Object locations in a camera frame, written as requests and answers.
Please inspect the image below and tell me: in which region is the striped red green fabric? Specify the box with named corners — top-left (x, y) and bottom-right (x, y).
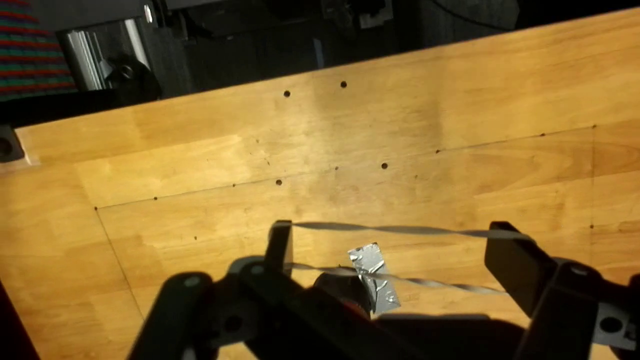
top-left (0, 0), bottom-right (79, 102)

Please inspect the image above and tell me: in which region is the piece of silver tape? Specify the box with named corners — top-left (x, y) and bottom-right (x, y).
top-left (347, 242), bottom-right (402, 315)

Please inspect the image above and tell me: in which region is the black round knob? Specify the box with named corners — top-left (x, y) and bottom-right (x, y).
top-left (104, 54), bottom-right (163, 101)

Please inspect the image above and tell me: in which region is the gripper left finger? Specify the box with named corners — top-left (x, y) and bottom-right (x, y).
top-left (126, 220), bottom-right (396, 360)

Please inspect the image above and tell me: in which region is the grey elastic band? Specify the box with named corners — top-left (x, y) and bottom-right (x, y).
top-left (270, 220), bottom-right (538, 296)

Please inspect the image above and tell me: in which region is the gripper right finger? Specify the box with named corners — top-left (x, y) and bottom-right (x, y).
top-left (484, 221), bottom-right (640, 360)

